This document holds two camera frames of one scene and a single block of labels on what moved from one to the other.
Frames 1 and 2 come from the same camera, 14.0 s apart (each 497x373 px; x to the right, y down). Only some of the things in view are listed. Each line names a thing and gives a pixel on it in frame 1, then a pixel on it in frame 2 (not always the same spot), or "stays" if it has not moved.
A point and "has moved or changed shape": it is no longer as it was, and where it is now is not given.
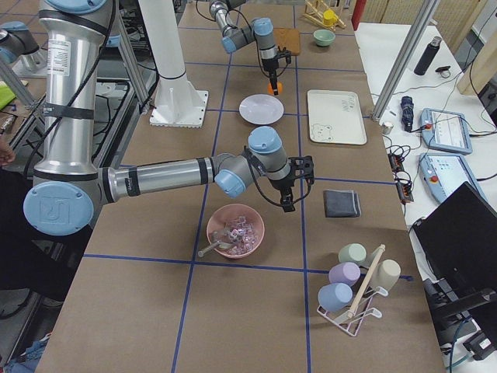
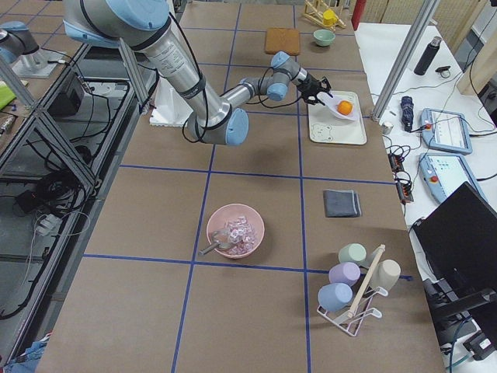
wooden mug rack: [315, 12] stays
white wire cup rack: [351, 323] stays
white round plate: [261, 109] -> [331, 102]
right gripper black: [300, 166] -> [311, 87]
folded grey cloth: [341, 203] stays
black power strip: [402, 180] stays
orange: [270, 89] has moved or changed shape
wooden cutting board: [288, 38] stays
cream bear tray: [336, 117] stays
